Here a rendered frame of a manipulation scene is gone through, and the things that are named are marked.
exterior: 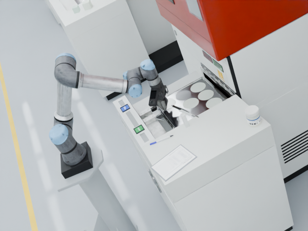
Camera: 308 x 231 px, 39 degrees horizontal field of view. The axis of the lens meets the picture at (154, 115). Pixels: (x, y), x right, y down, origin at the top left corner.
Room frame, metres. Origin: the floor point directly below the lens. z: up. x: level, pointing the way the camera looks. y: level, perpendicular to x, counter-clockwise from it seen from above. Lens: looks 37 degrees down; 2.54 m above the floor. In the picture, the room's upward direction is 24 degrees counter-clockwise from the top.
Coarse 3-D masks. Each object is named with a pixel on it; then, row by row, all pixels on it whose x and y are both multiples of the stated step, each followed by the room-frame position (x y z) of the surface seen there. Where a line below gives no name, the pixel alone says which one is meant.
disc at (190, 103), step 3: (189, 99) 2.17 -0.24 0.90; (192, 99) 2.16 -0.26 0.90; (195, 99) 2.15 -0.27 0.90; (186, 102) 2.16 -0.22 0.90; (189, 102) 2.15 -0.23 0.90; (192, 102) 2.13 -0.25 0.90; (195, 102) 2.12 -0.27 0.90; (183, 105) 2.14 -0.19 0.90; (186, 105) 2.13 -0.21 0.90; (189, 105) 2.12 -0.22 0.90; (192, 105) 2.10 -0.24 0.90; (195, 105) 2.09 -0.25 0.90; (186, 108) 2.10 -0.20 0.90; (189, 108) 2.09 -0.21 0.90
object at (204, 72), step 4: (204, 72) 2.34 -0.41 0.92; (208, 72) 2.30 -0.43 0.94; (204, 76) 2.37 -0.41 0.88; (208, 76) 2.29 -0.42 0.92; (212, 76) 2.24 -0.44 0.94; (208, 80) 2.32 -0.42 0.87; (216, 80) 2.18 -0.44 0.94; (212, 84) 2.26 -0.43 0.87; (220, 84) 2.13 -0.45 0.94; (216, 88) 2.21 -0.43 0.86; (220, 88) 2.18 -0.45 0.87; (224, 88) 2.07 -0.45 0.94; (220, 92) 2.16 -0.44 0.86; (224, 92) 2.13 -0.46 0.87; (228, 92) 2.03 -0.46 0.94; (224, 96) 2.11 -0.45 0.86; (228, 96) 2.08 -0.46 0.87
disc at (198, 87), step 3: (195, 84) 2.29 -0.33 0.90; (198, 84) 2.28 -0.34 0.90; (201, 84) 2.27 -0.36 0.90; (204, 84) 2.25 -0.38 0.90; (192, 87) 2.28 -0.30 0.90; (195, 87) 2.27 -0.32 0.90; (198, 87) 2.25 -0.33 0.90; (201, 87) 2.24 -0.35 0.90; (204, 87) 2.22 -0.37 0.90; (192, 90) 2.25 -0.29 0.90; (195, 90) 2.23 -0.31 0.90; (198, 90) 2.22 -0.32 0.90; (201, 90) 2.21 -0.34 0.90
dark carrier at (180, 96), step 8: (200, 80) 2.31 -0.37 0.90; (184, 88) 2.30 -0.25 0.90; (208, 88) 2.20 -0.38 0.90; (176, 96) 2.26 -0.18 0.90; (184, 96) 2.22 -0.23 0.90; (192, 96) 2.19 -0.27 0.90; (216, 96) 2.09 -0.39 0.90; (176, 104) 2.18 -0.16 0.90; (200, 104) 2.08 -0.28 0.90; (168, 112) 2.14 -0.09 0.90; (176, 112) 2.11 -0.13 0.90; (192, 112) 2.04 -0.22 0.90; (200, 112) 2.01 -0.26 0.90; (176, 120) 2.04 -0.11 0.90
